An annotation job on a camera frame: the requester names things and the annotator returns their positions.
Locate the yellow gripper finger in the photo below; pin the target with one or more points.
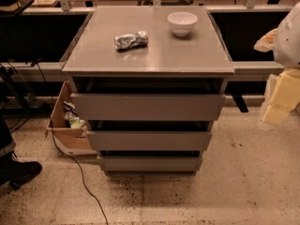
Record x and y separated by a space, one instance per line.
266 42
282 95

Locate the grey top drawer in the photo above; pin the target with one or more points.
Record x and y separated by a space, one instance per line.
115 107

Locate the grey drawer cabinet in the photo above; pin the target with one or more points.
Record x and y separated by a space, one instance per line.
197 64

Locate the grey drawer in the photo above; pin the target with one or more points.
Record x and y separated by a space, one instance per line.
115 107
149 141
150 164

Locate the white ceramic bowl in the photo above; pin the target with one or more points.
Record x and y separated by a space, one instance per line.
182 23

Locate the black shoe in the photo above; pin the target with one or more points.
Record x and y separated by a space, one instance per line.
17 173

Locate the crumpled silver foil bag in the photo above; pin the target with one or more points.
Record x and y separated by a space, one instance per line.
129 41

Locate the grey bottom drawer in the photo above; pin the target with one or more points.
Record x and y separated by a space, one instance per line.
150 164

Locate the grey metal rail frame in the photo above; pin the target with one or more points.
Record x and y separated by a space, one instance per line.
38 42

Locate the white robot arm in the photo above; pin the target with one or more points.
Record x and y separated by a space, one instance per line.
284 42

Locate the crumpled snack packets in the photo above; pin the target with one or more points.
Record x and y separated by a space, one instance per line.
72 116

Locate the cardboard box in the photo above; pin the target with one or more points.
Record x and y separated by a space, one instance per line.
69 137

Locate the grey middle drawer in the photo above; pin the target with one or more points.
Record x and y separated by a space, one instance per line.
149 141

